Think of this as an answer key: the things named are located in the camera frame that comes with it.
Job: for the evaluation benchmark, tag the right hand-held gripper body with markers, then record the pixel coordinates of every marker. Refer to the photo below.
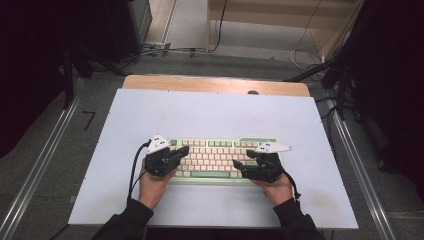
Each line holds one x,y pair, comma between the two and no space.
266,168

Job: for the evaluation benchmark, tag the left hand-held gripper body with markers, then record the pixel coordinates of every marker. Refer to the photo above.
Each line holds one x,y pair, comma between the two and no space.
158,163

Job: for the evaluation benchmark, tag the green and pink keyboard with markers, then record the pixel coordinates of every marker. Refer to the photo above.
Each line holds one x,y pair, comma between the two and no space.
213,156

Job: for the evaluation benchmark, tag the person's right hand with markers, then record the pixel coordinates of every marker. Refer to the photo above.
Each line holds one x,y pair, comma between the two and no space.
278,191

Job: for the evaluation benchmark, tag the person's left hand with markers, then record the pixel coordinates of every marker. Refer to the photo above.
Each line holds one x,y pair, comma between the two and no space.
153,191

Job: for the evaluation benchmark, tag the white table cover board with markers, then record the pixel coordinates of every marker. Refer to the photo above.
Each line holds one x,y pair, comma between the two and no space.
213,113

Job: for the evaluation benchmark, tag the wooden table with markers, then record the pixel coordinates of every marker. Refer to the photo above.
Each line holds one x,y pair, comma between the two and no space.
200,83

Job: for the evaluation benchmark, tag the black metal stand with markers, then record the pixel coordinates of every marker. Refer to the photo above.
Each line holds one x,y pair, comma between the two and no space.
310,71
68,80

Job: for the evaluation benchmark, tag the white power strip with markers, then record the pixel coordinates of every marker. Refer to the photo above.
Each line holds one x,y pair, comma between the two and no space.
155,45

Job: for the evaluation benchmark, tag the black cabinet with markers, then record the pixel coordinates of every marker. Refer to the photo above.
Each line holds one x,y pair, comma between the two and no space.
126,26

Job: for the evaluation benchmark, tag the light wooden shelf unit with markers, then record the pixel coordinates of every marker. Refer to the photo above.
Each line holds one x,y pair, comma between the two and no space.
266,10

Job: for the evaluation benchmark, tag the dark curtain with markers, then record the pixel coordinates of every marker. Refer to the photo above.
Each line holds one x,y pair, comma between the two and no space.
393,83
30,66

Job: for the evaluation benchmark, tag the metal floor rail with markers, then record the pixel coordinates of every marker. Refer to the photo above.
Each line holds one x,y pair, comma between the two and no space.
366,186
36,163

